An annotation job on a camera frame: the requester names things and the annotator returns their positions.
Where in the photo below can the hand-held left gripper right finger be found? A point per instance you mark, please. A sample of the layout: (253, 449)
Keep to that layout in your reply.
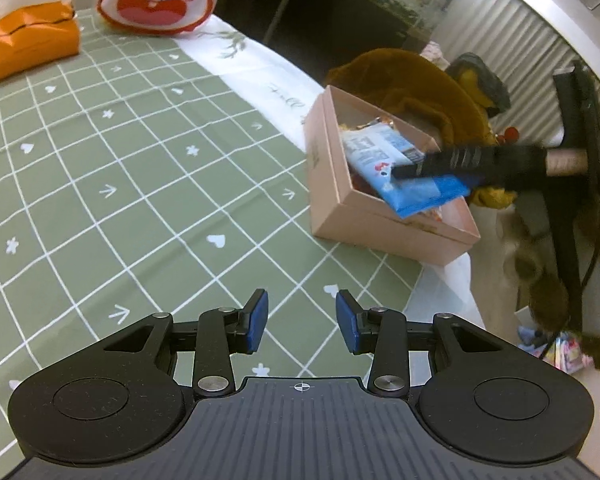
(347, 322)

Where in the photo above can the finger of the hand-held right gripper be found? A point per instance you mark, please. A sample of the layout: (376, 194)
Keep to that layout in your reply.
(470, 162)

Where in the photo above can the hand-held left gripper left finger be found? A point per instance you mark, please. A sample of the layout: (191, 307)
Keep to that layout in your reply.
(257, 320)

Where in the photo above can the blue snack packet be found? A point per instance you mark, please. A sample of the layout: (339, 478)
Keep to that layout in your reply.
(420, 195)

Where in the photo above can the orange red snack packet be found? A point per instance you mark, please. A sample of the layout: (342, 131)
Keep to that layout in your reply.
(427, 216)

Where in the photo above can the pink cardboard box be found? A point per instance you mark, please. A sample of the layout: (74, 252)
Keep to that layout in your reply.
(330, 185)

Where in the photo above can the red round toy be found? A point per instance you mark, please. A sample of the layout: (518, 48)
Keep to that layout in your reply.
(509, 134)

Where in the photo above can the dark grey plush toy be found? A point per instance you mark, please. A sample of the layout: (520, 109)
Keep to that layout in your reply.
(482, 75)

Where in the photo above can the brown plush chair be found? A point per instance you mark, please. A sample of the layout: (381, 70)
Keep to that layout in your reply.
(405, 75)

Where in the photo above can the pink floral cloth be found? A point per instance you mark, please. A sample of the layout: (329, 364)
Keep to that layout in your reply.
(434, 54)

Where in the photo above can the beige curtain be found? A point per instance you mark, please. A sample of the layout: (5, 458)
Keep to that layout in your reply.
(520, 50)

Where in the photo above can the colourful floor toy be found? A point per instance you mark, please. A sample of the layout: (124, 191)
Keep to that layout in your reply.
(572, 355)

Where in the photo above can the black cabinet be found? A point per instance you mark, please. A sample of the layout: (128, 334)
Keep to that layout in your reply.
(300, 35)

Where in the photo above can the orange tissue box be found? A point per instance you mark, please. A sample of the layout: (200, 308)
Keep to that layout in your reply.
(30, 42)

